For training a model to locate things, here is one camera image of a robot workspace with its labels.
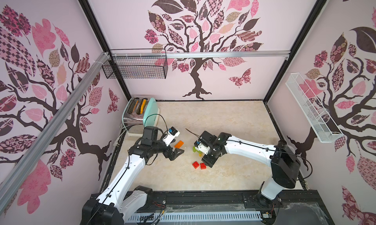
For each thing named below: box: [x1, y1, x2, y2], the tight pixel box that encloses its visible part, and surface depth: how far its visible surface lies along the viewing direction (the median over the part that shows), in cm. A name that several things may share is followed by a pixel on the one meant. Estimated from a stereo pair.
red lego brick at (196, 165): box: [191, 160, 200, 170], surface depth 87 cm
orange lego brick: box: [173, 139, 185, 149], surface depth 98 cm
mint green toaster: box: [121, 95, 161, 137], surface depth 96 cm
